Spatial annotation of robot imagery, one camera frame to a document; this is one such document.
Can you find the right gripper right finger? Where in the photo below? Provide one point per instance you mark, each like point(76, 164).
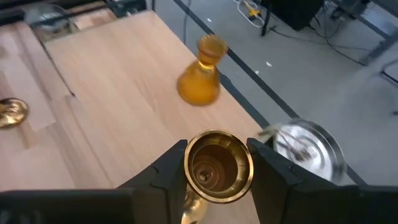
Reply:
point(280, 193)

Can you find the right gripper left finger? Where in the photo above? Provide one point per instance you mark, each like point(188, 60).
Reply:
point(161, 193)

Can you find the brass candlestick holder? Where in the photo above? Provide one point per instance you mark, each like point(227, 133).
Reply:
point(217, 168)
point(12, 112)

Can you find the amber ribbed glass candle holder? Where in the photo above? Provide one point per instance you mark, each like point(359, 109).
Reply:
point(199, 84)

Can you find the black stand leg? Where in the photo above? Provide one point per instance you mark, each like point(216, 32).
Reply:
point(265, 28)

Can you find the black equipment box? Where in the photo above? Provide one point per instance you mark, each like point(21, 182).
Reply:
point(292, 12)

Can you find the grey desk leg frame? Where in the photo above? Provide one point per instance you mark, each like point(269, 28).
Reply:
point(381, 46)

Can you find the black aluminium table frame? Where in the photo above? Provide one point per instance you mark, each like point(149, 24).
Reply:
point(127, 7)

